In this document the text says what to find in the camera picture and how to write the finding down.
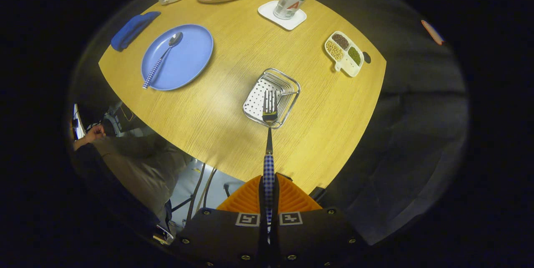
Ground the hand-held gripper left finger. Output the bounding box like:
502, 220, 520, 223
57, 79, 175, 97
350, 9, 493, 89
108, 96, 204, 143
170, 175, 267, 268

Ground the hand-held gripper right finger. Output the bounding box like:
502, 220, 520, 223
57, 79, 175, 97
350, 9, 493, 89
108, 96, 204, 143
271, 174, 368, 268

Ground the fork with blue checked handle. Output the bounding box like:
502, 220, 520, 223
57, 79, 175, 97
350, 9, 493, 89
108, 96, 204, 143
262, 90, 278, 235

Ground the spoon with blue checked handle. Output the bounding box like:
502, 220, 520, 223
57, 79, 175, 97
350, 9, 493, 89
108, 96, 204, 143
143, 32, 183, 89

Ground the white compartment dish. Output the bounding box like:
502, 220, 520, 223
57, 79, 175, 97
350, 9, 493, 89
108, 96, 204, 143
325, 31, 365, 78

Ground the pile of yellow soybeans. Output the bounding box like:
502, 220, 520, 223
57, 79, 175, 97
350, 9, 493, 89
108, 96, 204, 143
325, 40, 345, 61

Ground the blue round plate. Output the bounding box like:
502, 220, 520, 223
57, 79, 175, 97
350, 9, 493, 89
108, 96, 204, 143
141, 24, 214, 91

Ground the pile of brown beans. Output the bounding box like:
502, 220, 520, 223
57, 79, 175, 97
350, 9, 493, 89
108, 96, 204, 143
332, 33, 350, 50

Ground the white square coaster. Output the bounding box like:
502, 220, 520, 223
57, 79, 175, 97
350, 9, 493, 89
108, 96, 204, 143
258, 0, 307, 31

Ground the blue folded towel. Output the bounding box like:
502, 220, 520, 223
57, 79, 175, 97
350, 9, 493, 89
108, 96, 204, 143
111, 11, 161, 52

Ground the black cable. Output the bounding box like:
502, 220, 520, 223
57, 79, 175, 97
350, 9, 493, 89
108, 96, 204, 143
186, 164, 206, 222
202, 168, 218, 209

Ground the metal wire utensil holder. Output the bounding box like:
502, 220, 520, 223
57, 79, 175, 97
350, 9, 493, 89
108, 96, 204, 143
243, 68, 301, 129

